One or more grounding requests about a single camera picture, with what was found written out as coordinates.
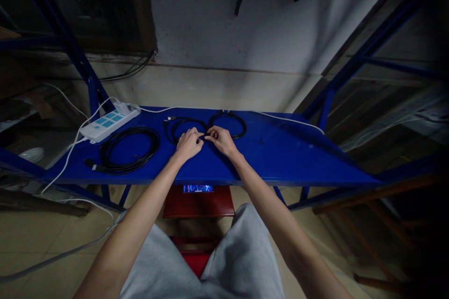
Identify person's right hand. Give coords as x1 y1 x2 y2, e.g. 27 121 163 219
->
204 126 243 160

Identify person's left hand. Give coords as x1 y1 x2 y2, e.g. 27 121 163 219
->
174 127 205 164

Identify black cable with plugs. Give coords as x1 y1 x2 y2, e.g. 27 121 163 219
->
163 115 209 145

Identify phone with lit screen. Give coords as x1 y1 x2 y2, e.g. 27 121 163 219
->
182 184 215 194

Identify dark red wooden stool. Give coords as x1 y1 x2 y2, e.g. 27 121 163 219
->
162 185 236 220

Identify white plug adapter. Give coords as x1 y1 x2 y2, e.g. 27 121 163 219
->
114 100 132 116

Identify white power strip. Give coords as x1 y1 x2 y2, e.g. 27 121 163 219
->
80 104 142 144

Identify bright red seat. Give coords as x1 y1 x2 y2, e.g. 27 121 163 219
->
169 235 219 279

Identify person's legs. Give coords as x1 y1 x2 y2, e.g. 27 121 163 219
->
114 203 285 299

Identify wooden framed window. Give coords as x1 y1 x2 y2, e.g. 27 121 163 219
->
33 0 159 55

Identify white rounded object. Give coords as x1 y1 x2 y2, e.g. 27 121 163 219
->
19 147 46 164

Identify small black coiled cable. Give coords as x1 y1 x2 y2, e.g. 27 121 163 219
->
209 109 247 140

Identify thin white charger cable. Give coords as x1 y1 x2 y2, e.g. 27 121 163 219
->
138 105 326 135

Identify black wall cables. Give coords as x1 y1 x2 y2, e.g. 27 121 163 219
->
99 50 155 82

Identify large black coiled cable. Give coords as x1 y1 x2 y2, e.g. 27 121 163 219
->
85 126 161 176

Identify white power strip cord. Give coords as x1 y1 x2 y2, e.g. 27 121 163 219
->
40 97 121 196

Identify white floor cable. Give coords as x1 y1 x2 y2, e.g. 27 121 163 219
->
0 198 122 284

